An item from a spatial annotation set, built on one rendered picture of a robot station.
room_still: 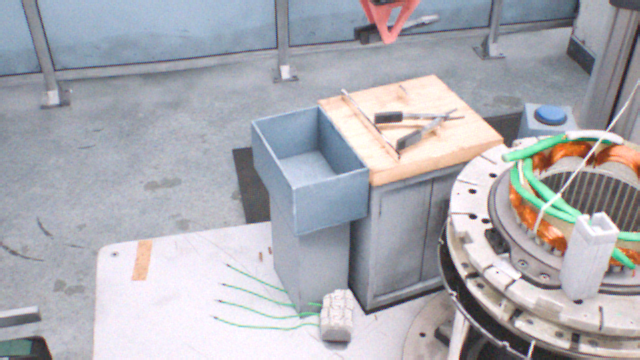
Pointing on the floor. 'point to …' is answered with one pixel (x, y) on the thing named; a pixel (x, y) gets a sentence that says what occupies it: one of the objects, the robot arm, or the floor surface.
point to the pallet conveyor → (20, 347)
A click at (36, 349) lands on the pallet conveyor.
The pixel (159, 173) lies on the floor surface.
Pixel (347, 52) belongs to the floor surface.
